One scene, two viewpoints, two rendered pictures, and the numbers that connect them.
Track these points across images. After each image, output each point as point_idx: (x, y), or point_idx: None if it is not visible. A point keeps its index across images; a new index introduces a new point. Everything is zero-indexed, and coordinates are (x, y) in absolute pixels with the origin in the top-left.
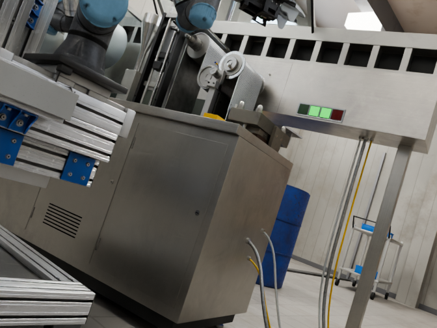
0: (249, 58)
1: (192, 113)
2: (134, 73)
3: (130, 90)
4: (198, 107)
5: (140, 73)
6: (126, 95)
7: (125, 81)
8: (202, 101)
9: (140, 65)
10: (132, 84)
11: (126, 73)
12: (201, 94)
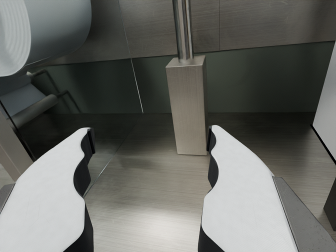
0: None
1: (300, 73)
2: (199, 74)
3: (205, 111)
4: (314, 58)
5: (142, 26)
6: (201, 124)
7: (182, 95)
8: (323, 45)
9: (192, 40)
10: (204, 99)
11: (174, 79)
12: (319, 30)
